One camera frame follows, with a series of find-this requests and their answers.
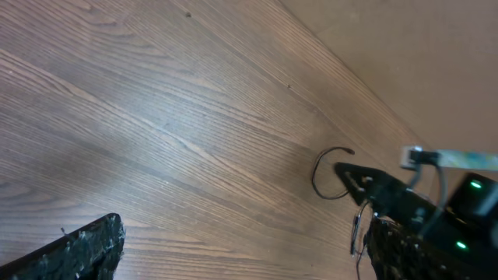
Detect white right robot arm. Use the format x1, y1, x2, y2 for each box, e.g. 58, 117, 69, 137
334, 163, 497, 279

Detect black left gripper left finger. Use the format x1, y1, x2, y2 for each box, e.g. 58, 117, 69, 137
1, 213, 125, 280

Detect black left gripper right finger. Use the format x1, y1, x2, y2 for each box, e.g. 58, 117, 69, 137
365, 219, 490, 280

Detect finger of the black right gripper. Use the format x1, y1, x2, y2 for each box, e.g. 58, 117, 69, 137
334, 162, 389, 205

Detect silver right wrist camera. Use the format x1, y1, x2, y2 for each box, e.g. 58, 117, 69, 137
400, 145, 440, 170

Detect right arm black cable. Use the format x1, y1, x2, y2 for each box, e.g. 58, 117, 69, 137
408, 163, 448, 238

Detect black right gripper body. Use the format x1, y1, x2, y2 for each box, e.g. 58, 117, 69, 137
369, 179, 455, 241

